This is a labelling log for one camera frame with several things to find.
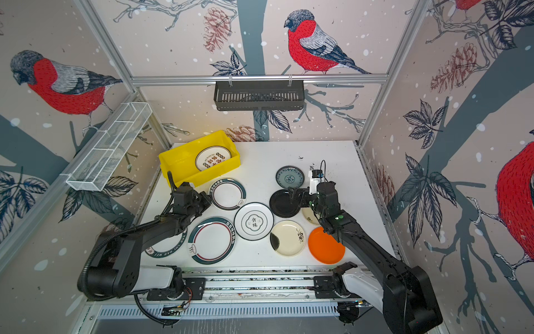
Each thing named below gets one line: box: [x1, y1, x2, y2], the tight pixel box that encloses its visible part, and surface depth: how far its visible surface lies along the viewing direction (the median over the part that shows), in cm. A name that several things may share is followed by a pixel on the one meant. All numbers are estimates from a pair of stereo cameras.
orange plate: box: [308, 226, 346, 265], surface depth 82 cm
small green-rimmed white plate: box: [208, 178, 247, 211], surface depth 100 cm
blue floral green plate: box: [275, 165, 306, 188], surface depth 109 cm
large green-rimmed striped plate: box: [187, 215, 237, 266], surface depth 86 cm
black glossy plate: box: [269, 189, 301, 218], surface depth 95 cm
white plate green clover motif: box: [233, 201, 275, 241], surface depth 92 cm
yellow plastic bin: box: [158, 130, 242, 188], surface depth 115 cm
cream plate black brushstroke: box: [269, 219, 306, 257], surface depth 87 cm
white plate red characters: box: [194, 145, 232, 172], surface depth 116 cm
